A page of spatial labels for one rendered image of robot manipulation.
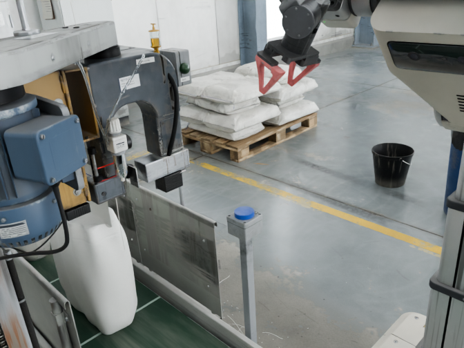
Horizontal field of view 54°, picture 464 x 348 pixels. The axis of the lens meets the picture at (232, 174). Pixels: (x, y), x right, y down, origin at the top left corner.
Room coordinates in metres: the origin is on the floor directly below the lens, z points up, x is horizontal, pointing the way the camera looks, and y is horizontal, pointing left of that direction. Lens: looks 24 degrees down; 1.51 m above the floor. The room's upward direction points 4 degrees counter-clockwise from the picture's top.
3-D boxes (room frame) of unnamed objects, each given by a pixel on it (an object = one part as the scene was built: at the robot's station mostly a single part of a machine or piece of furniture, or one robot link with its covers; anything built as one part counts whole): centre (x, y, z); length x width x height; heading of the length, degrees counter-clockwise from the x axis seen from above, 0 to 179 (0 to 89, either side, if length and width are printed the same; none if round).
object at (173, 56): (1.22, 0.13, 1.28); 0.08 x 0.05 x 0.09; 43
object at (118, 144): (1.00, 0.26, 1.14); 0.05 x 0.04 x 0.16; 133
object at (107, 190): (1.03, 0.32, 1.04); 0.08 x 0.06 x 0.05; 133
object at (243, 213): (1.19, -0.03, 0.84); 0.06 x 0.06 x 0.02
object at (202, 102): (4.08, 0.04, 0.44); 0.66 x 0.42 x 0.14; 37
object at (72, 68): (1.07, 0.39, 1.26); 0.22 x 0.05 x 0.16; 43
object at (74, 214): (0.97, 0.38, 1.01); 0.06 x 0.04 x 0.02; 133
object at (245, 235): (1.19, -0.03, 0.81); 0.08 x 0.08 x 0.06; 43
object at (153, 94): (1.20, 0.32, 1.21); 0.30 x 0.25 x 0.30; 43
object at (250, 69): (4.56, -0.42, 0.56); 0.67 x 0.43 x 0.15; 43
